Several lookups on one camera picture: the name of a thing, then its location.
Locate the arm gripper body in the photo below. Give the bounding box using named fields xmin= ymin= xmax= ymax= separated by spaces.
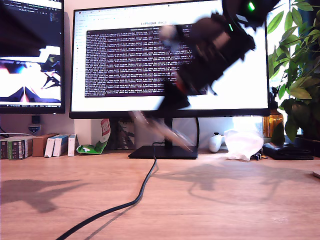
xmin=174 ymin=14 xmax=256 ymax=95

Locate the metallic laser pointer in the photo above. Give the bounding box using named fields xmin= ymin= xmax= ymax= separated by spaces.
xmin=127 ymin=110 xmax=195 ymax=153

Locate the black Huawei monitor on stand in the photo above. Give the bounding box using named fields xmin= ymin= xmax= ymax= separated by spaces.
xmin=68 ymin=0 xmax=272 ymax=160

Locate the white game controller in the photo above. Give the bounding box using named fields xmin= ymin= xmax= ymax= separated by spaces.
xmin=208 ymin=132 xmax=225 ymax=153

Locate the grey patterned box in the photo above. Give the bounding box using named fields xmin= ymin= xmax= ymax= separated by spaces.
xmin=117 ymin=119 xmax=136 ymax=150

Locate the crumpled white plastic bag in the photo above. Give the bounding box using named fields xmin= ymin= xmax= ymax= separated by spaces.
xmin=223 ymin=129 xmax=265 ymax=161

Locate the green leafy houseplant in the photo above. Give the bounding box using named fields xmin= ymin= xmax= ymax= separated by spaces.
xmin=266 ymin=0 xmax=320 ymax=143

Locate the amber glass bottle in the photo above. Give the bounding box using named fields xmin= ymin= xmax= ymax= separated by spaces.
xmin=262 ymin=99 xmax=285 ymax=145

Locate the green red white snack bag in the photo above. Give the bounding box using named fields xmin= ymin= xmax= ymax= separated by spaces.
xmin=76 ymin=118 xmax=111 ymax=155

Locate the white and blue box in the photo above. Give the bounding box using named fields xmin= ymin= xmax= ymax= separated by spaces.
xmin=53 ymin=134 xmax=70 ymax=157
xmin=67 ymin=134 xmax=77 ymax=157
xmin=44 ymin=137 xmax=58 ymax=158

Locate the black pouch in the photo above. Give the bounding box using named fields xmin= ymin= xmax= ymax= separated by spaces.
xmin=262 ymin=141 xmax=315 ymax=161

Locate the blue grey badge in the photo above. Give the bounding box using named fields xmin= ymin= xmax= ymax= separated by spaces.
xmin=27 ymin=124 xmax=42 ymax=136

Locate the brown cardboard box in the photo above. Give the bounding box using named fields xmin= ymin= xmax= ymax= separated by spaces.
xmin=32 ymin=133 xmax=60 ymax=158

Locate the black computer monitor dark screen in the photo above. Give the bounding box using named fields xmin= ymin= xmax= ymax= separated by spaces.
xmin=0 ymin=0 xmax=66 ymax=115

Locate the green and grey printed box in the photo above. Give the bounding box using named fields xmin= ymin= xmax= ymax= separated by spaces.
xmin=7 ymin=137 xmax=35 ymax=160

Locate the dark green printed box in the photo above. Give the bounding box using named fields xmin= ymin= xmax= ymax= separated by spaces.
xmin=0 ymin=139 xmax=9 ymax=160

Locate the thin black monitor cable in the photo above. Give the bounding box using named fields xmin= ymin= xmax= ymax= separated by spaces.
xmin=194 ymin=117 xmax=200 ymax=148

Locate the thick black cable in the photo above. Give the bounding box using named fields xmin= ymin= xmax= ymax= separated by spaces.
xmin=54 ymin=141 xmax=166 ymax=240

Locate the thin white cable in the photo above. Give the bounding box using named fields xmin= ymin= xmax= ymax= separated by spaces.
xmin=0 ymin=132 xmax=35 ymax=139

